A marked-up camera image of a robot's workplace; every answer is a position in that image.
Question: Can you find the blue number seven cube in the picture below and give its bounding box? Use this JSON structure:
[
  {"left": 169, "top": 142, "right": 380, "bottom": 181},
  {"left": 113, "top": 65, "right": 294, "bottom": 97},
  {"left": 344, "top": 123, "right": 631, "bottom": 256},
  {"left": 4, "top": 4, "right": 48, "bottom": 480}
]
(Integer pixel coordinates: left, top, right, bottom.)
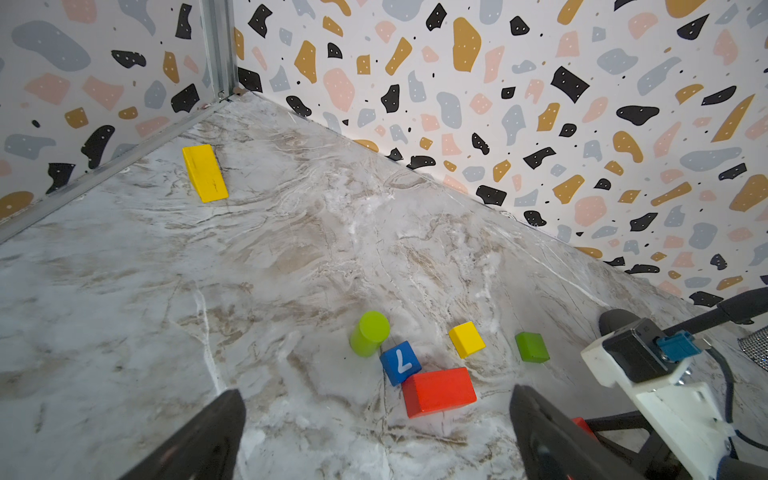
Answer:
[{"left": 380, "top": 341, "right": 422, "bottom": 386}]

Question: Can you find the small yellow cube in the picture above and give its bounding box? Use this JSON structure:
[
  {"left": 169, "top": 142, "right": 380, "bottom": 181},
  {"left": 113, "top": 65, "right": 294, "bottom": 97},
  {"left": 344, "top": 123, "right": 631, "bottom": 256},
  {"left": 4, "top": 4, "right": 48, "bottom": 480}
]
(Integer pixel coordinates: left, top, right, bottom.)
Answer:
[{"left": 449, "top": 321, "right": 486, "bottom": 359}]

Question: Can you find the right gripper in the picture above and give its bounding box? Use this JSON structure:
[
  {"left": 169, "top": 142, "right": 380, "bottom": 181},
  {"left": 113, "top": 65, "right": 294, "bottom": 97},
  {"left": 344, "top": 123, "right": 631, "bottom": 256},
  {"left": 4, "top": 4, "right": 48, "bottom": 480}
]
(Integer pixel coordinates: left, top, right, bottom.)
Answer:
[{"left": 586, "top": 411, "right": 767, "bottom": 479}]

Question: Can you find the green cylinder block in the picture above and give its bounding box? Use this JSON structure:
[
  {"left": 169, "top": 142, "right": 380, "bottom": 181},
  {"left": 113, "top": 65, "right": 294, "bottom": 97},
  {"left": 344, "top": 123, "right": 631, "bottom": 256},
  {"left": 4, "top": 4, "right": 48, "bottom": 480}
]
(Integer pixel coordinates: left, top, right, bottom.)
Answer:
[{"left": 349, "top": 311, "right": 391, "bottom": 358}]

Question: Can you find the red rectangular block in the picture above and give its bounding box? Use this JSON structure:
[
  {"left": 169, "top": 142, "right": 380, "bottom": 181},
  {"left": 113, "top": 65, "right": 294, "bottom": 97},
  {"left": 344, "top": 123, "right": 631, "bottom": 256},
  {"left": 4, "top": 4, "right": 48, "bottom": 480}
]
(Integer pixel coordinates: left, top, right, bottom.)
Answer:
[
  {"left": 402, "top": 367, "right": 477, "bottom": 418},
  {"left": 572, "top": 417, "right": 596, "bottom": 438}
]

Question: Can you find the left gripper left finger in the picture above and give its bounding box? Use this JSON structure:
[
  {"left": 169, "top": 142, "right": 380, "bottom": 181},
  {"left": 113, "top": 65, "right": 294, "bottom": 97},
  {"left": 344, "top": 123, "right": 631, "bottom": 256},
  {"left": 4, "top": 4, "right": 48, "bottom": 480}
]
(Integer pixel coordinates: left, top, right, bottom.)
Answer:
[{"left": 122, "top": 389, "right": 246, "bottom": 480}]

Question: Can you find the yellow flat rectangular block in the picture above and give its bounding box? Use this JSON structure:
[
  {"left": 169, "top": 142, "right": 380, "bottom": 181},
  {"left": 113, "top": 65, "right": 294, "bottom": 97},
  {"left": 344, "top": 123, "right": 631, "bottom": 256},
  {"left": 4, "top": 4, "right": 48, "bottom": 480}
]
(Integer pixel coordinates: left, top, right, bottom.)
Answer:
[{"left": 182, "top": 144, "right": 229, "bottom": 203}]

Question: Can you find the small green cube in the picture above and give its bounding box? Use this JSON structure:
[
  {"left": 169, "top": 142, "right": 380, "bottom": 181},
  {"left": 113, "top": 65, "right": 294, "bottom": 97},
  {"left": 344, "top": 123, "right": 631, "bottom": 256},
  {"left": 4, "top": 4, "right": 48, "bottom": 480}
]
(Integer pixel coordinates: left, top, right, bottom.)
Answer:
[{"left": 515, "top": 332, "right": 550, "bottom": 364}]

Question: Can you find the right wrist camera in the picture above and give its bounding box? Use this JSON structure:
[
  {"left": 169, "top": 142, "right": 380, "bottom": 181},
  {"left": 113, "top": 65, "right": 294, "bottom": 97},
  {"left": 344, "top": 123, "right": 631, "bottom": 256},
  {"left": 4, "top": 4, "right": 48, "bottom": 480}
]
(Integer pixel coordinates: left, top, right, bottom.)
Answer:
[{"left": 581, "top": 309, "right": 730, "bottom": 478}]

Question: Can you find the glitter microphone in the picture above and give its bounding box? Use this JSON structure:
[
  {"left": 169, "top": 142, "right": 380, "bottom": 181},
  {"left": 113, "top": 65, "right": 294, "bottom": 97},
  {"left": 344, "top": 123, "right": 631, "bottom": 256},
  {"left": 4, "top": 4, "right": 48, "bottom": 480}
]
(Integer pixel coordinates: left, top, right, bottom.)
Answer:
[{"left": 738, "top": 328, "right": 768, "bottom": 371}]

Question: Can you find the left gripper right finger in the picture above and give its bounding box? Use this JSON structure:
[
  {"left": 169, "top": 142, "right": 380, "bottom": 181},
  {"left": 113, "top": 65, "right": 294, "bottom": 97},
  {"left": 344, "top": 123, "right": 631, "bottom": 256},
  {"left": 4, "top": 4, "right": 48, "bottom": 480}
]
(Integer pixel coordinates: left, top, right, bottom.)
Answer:
[{"left": 509, "top": 385, "right": 642, "bottom": 479}]

